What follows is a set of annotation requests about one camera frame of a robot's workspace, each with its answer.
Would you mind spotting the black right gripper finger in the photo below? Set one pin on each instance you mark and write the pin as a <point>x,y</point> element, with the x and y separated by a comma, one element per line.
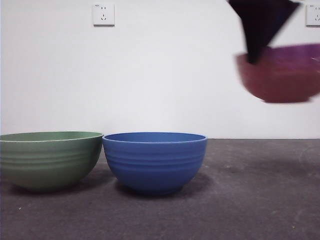
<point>280,15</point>
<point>253,30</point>

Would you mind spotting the red ribbed bowl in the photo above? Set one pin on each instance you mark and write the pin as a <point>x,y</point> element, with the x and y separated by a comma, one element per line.
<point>282,80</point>

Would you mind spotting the green ribbed bowl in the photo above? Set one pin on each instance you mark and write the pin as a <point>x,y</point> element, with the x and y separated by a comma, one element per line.
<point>47,162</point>

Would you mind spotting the blue ribbed bowl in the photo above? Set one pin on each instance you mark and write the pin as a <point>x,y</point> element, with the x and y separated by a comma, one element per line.
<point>155,167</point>

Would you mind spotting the white wall socket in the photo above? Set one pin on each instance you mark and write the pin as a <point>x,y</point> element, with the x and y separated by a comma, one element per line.
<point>103,14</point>
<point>313,15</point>

